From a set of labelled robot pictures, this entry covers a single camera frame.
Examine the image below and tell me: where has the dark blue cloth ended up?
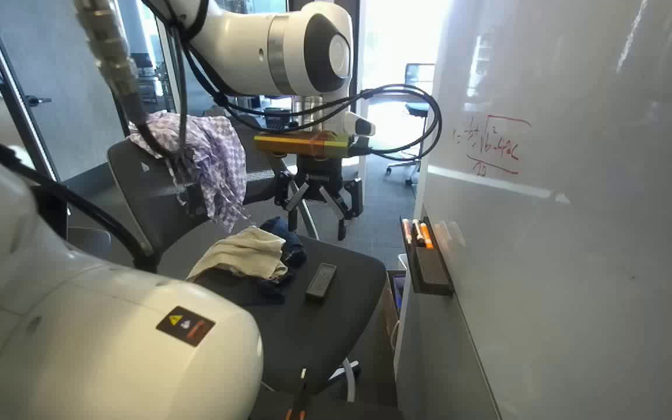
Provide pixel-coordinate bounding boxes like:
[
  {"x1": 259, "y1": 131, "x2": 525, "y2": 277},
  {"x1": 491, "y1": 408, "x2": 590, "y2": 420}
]
[{"x1": 218, "y1": 214, "x2": 309, "y2": 308}]

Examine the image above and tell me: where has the white whiteboard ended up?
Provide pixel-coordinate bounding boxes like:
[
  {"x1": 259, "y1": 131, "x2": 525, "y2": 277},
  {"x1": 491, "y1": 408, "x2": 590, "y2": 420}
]
[{"x1": 416, "y1": 0, "x2": 672, "y2": 420}]

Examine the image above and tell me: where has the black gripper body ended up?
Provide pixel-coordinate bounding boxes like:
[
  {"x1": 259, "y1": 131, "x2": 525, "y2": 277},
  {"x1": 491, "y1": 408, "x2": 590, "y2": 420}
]
[{"x1": 274, "y1": 152, "x2": 367, "y2": 195}]

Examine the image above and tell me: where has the grey office chair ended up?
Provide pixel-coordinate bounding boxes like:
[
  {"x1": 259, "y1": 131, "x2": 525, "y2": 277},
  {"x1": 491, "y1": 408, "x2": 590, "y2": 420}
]
[{"x1": 106, "y1": 138, "x2": 392, "y2": 420}]

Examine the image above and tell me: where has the purple white plaid cloth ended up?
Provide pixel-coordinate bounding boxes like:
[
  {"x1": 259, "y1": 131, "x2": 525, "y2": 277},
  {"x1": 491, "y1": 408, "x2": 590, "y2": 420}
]
[{"x1": 127, "y1": 107, "x2": 253, "y2": 236}]

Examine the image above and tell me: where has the orange marker pen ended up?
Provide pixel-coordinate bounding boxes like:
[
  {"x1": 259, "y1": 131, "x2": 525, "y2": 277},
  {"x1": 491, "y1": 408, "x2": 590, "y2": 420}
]
[{"x1": 401, "y1": 216, "x2": 437, "y2": 252}]

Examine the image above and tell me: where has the black mesh office chair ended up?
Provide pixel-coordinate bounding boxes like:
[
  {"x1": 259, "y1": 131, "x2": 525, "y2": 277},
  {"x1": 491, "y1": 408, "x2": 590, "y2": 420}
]
[{"x1": 383, "y1": 61, "x2": 440, "y2": 188}]

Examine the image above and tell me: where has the grey corrugated cable conduit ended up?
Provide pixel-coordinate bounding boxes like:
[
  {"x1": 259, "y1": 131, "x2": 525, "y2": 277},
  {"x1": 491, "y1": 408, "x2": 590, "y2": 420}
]
[{"x1": 73, "y1": 0, "x2": 154, "y2": 133}]

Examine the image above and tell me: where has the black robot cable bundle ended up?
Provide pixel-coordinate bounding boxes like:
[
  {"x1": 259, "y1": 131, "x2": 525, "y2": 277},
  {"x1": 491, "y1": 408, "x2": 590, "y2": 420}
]
[{"x1": 167, "y1": 13, "x2": 446, "y2": 165}]

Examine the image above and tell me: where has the cream folded cloth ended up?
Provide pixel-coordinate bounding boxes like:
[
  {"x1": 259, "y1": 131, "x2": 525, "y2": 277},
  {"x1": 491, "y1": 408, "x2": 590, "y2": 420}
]
[{"x1": 184, "y1": 223, "x2": 292, "y2": 285}]

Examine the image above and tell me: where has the black whiteboard duster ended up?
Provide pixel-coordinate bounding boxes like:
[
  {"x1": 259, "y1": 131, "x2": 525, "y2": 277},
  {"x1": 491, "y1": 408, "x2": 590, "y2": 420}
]
[{"x1": 303, "y1": 261, "x2": 339, "y2": 302}]

